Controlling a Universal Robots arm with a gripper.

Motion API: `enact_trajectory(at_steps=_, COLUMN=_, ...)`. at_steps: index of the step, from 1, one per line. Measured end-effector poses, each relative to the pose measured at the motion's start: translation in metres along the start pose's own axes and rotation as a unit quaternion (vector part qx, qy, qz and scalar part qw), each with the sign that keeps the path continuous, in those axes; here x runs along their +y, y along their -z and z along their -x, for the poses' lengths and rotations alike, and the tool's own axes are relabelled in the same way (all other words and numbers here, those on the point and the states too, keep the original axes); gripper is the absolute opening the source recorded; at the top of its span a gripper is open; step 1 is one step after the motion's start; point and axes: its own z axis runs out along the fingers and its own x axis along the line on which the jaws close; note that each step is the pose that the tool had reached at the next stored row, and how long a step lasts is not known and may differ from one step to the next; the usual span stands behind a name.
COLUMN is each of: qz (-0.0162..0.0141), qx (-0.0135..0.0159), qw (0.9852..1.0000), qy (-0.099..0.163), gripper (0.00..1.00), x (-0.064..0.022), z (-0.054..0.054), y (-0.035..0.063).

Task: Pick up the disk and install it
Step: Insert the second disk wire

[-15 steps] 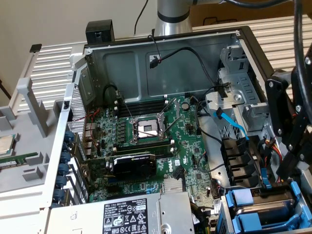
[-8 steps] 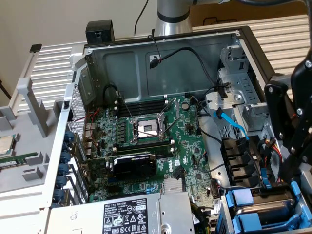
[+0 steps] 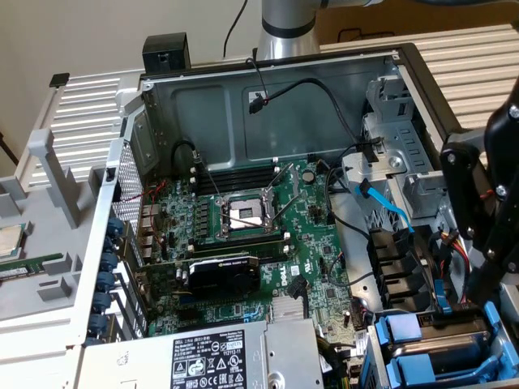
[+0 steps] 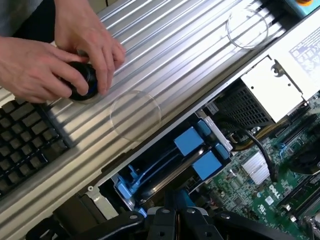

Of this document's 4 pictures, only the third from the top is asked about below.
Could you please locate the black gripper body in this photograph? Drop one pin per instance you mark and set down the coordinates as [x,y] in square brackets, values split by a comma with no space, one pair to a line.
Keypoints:
[511,93]

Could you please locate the blue plastic disk carrier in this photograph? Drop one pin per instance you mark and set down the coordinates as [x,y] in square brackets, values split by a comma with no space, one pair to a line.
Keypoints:
[411,366]

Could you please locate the silver metal drive cage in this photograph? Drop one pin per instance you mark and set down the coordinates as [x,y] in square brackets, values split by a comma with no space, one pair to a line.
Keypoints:
[405,142]

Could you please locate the black plastic air shroud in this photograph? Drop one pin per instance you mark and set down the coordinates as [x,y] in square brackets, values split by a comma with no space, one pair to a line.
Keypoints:
[389,259]

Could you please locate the brown cardboard box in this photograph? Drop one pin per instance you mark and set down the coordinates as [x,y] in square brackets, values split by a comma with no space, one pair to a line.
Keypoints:
[425,20]

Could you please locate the round coin battery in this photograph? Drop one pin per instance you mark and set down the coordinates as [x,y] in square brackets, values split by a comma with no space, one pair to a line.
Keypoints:
[308,176]

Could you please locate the green motherboard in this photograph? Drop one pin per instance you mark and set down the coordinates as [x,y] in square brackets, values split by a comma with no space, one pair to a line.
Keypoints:
[308,251]

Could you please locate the metal socket cover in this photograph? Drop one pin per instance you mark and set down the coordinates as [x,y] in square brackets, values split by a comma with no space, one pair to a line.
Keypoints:
[286,178]

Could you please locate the hard drive in blue caddy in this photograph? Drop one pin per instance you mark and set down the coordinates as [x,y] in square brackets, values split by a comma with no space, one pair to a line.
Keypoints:
[375,356]

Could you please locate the silver finned heatsink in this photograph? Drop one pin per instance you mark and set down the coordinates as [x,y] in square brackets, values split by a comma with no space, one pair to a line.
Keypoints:
[286,309]

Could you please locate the CPU socket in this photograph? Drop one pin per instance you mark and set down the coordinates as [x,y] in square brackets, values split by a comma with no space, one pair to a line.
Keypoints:
[243,212]

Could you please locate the black graphics card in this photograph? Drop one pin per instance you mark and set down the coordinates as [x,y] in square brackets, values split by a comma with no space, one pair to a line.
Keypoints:
[223,277]

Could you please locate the open grey PC case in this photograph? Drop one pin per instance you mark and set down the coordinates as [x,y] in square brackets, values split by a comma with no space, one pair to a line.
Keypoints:
[202,121]

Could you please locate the silver power supply unit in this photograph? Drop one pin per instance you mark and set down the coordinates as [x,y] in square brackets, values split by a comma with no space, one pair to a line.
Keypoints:
[211,356]

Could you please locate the grey parts rack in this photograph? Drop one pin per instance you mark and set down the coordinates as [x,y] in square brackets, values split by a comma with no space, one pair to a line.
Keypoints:
[48,235]

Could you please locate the silver CPU chip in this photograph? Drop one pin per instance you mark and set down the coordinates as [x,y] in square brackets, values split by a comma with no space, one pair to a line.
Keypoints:
[10,241]

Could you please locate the black box bracket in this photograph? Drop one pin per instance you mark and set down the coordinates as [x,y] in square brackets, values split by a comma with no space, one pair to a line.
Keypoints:
[166,52]

